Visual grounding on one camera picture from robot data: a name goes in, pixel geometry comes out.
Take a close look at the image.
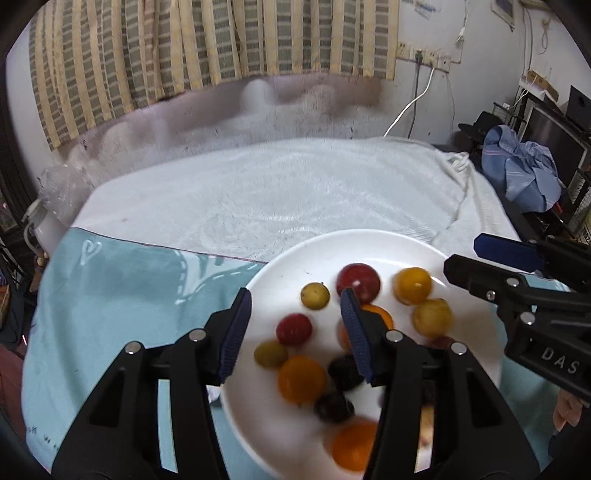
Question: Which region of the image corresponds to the clear plastic bag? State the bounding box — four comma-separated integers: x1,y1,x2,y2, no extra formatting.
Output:
37,164,95,217

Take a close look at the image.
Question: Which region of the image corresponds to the white power cable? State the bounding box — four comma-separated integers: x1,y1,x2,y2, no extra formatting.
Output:
383,65,437,139

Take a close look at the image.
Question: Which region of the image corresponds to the small orange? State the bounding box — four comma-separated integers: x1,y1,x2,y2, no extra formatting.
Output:
277,355,328,406

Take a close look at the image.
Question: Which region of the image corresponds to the orange yellow persimmon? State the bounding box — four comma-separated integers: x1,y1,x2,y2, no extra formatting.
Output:
393,267,433,305

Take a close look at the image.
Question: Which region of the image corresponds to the person's right hand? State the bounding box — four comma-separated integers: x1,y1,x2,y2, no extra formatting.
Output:
553,388,585,430

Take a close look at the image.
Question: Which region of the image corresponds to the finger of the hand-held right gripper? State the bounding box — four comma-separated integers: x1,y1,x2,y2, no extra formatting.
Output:
474,233,591,289
443,253,591,326

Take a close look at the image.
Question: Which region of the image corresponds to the small dark plum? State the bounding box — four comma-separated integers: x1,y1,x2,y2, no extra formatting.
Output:
314,392,355,423

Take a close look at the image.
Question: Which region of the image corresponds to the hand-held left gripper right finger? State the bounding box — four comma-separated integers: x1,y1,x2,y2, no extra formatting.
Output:
339,287,541,480

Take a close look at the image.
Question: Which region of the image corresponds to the white oval plate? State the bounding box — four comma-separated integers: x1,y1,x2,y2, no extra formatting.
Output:
221,229,509,480

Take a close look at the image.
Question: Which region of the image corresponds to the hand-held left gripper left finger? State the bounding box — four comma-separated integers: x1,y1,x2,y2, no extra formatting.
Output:
51,287,253,480

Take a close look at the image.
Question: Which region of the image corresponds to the white towel blanket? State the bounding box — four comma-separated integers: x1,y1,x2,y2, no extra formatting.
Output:
71,137,522,264

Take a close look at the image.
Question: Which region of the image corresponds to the small olive green fruit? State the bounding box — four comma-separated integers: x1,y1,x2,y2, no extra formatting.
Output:
253,340,289,368

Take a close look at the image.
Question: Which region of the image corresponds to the red cherry tomato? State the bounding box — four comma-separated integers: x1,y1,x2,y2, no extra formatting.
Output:
276,313,313,346

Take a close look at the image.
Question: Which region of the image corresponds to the large dark plum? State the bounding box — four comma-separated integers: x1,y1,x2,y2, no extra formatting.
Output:
328,354,368,392

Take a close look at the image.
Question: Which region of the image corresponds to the small cardboard box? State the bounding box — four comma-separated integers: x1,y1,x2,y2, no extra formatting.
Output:
526,68,559,100

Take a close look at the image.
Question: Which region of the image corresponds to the teal heart print blanket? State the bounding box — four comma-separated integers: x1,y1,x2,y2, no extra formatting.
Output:
21,226,568,480

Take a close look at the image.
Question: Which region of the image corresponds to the small yellow fruit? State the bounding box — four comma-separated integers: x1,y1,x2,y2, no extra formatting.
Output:
300,282,331,309

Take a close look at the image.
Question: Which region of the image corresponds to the wall paper sheet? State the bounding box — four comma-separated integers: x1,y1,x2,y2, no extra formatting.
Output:
402,0,446,19

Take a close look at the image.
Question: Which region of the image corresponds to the black chair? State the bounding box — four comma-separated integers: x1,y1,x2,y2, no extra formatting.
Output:
457,111,561,243

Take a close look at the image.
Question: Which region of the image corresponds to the tan passion fruit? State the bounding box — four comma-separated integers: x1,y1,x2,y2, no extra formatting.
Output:
418,401,437,462

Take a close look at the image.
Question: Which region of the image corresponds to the yellow green checked curtain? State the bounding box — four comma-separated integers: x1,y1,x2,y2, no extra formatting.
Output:
28,0,399,151

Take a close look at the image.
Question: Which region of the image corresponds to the blemished yellow plum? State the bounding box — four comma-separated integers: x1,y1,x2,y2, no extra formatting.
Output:
412,298,453,337

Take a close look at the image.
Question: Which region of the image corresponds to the blue clothing pile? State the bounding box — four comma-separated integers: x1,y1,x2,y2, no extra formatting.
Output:
482,126,565,213

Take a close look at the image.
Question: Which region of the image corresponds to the large orange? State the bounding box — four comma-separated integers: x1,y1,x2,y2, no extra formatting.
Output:
331,419,382,472

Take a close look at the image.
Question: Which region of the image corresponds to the black monitor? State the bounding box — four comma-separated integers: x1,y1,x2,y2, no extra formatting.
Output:
524,104,591,185

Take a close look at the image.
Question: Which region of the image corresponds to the white appliance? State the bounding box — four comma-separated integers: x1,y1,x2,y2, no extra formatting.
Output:
23,198,70,252

